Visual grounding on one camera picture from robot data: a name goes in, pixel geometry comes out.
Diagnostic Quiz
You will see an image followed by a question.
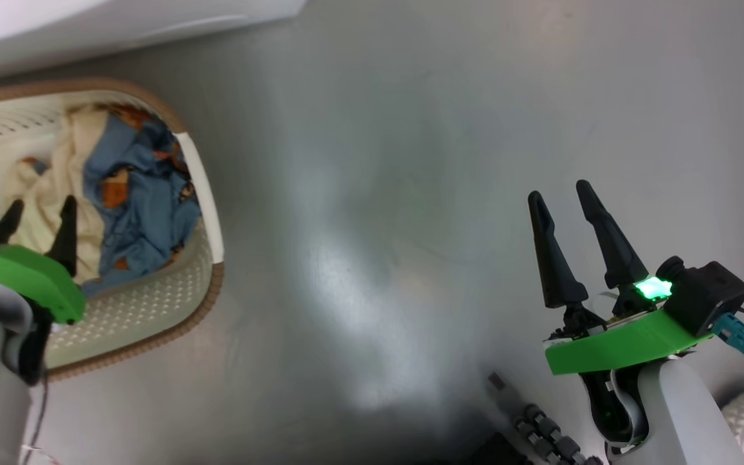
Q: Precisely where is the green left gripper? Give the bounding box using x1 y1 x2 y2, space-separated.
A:
0 196 87 325

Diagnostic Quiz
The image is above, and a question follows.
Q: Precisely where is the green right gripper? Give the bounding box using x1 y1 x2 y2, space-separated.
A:
527 180 714 377

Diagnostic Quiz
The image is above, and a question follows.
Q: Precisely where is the cream garment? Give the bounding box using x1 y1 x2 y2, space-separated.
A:
3 105 109 285

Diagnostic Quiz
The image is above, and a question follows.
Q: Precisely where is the blue patterned garment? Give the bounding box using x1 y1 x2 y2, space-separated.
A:
81 107 203 298

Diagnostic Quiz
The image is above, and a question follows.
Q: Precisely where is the white front-load washing machine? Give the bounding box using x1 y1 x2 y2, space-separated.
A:
0 0 308 85

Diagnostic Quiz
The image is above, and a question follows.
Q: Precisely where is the cream perforated basket brown rim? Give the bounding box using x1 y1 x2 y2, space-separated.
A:
0 79 225 382

